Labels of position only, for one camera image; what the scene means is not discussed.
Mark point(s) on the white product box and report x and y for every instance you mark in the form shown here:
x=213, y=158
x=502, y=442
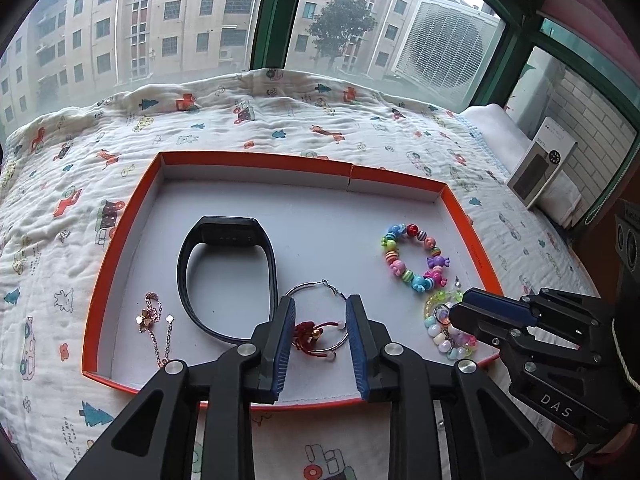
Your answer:
x=542, y=162

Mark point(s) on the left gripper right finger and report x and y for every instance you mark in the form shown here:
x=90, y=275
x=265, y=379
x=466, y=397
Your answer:
x=375, y=380

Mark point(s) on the white pillow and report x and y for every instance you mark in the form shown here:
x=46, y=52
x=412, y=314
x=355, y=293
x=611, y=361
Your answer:
x=508, y=144

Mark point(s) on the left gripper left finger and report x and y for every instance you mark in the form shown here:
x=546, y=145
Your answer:
x=274, y=341

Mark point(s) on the outdoor air conditioner unit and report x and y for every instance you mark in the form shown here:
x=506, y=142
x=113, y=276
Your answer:
x=448, y=47

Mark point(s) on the orange shallow box tray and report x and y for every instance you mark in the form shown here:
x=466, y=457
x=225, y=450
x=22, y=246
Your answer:
x=324, y=219

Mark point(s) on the green window frame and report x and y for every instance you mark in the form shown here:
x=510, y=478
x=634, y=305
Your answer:
x=567, y=59

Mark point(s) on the cartoon printed white quilt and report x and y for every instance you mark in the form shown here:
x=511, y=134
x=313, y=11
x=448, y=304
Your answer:
x=63, y=166

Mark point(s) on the silver hoop earring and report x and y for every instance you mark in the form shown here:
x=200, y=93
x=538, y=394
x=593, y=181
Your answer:
x=320, y=328

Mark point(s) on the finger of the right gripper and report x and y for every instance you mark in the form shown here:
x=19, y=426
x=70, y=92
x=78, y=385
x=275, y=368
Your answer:
x=504, y=309
x=484, y=326

